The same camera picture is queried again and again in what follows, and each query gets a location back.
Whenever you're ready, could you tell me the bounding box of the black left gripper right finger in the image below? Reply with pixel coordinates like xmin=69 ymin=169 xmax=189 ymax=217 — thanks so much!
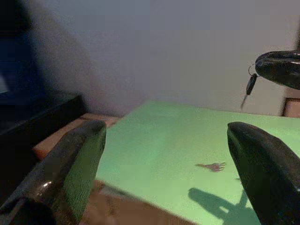
xmin=227 ymin=121 xmax=300 ymax=225

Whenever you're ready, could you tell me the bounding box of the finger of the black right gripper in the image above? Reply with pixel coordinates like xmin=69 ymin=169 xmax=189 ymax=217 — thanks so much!
xmin=255 ymin=60 xmax=300 ymax=90
xmin=257 ymin=51 xmax=300 ymax=64

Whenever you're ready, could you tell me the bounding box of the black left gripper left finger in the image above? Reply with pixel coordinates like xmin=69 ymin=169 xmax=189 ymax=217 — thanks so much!
xmin=0 ymin=120 xmax=107 ymax=225

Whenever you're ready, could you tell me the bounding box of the silver key ring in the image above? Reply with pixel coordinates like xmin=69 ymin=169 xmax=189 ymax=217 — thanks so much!
xmin=248 ymin=62 xmax=258 ymax=76

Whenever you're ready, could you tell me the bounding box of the key with black head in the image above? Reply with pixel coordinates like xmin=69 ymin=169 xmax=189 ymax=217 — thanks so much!
xmin=240 ymin=73 xmax=257 ymax=110

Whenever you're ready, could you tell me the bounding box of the brown wooden board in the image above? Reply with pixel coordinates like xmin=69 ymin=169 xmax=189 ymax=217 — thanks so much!
xmin=32 ymin=112 xmax=121 ymax=161

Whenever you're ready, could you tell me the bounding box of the black cabinet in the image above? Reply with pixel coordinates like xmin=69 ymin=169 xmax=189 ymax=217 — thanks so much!
xmin=0 ymin=92 xmax=83 ymax=200

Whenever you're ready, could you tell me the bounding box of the small silver key bunch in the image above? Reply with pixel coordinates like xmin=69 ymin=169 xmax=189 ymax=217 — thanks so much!
xmin=195 ymin=161 xmax=226 ymax=173

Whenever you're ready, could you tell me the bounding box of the blue box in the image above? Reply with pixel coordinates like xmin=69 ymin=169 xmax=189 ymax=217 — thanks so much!
xmin=0 ymin=30 xmax=49 ymax=106

